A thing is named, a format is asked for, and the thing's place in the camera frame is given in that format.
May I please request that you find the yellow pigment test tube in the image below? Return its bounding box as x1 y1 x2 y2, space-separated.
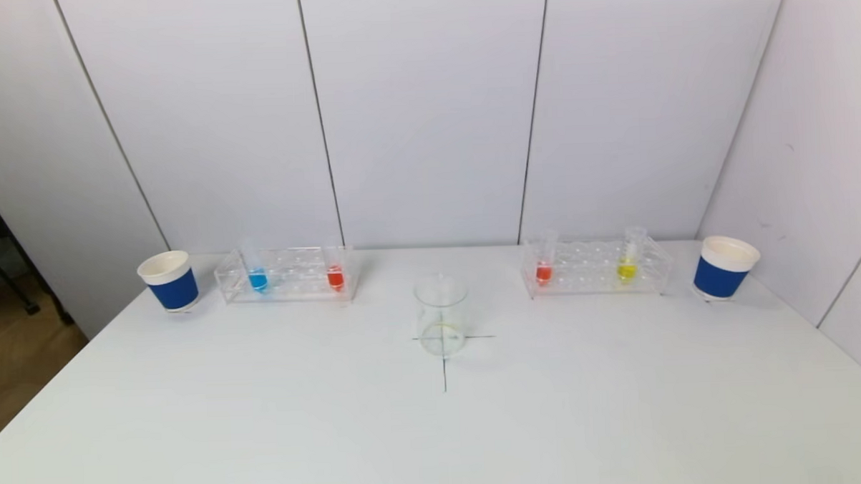
615 225 651 286

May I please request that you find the clear glass beaker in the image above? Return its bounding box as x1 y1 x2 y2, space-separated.
412 272 472 361

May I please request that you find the red pigment test tube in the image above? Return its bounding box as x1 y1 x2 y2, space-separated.
534 229 562 288
323 238 347 294

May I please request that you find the clear acrylic test tube rack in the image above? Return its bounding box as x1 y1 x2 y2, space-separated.
213 244 362 309
520 233 676 301

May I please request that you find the blue pigment test tube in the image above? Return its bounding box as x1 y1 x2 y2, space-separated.
240 237 271 295

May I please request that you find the blue paper cup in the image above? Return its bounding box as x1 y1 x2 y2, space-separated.
691 234 764 304
136 249 201 314

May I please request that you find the black stand frame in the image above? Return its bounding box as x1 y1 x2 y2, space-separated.
0 165 76 329

